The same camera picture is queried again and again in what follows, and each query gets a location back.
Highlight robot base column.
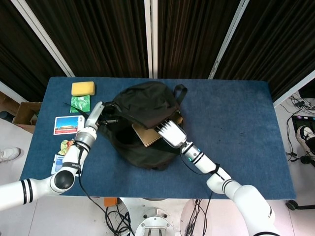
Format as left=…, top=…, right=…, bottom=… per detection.
left=119, top=198, right=197, bottom=236

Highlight white frame post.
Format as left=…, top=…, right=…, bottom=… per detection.
left=208, top=0, right=251, bottom=80
left=144, top=0, right=158, bottom=79
left=10, top=0, right=75, bottom=77

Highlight black fabric backpack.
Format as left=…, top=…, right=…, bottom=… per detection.
left=63, top=82, right=188, bottom=171

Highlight tan spiral notebook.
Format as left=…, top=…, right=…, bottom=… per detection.
left=131, top=123, right=162, bottom=148

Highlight black cables under table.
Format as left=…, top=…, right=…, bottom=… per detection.
left=78, top=169, right=135, bottom=236

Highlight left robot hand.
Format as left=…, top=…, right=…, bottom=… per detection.
left=85, top=101, right=119, bottom=130

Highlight blue white wipes packet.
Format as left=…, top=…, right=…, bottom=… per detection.
left=51, top=154, right=82, bottom=177

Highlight palace picture postcard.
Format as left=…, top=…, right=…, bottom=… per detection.
left=53, top=115, right=86, bottom=136

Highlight blue table mat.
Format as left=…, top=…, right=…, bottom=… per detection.
left=19, top=76, right=297, bottom=200

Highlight cardboard box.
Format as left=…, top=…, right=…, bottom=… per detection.
left=12, top=101, right=42, bottom=134

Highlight yellow sponge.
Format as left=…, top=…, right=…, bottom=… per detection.
left=71, top=81, right=96, bottom=97

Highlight orange object under table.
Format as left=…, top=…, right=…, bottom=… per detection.
left=103, top=197, right=119, bottom=207

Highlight black white sneaker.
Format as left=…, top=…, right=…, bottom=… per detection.
left=296, top=125, right=315, bottom=152

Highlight green snack packet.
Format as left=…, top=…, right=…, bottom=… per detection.
left=69, top=95, right=91, bottom=114

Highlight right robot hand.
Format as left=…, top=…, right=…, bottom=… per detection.
left=155, top=119, right=188, bottom=149

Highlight yellow floral snack packet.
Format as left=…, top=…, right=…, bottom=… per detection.
left=58, top=139, right=76, bottom=156

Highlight black floor cables bundle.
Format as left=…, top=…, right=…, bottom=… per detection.
left=285, top=95, right=315, bottom=167

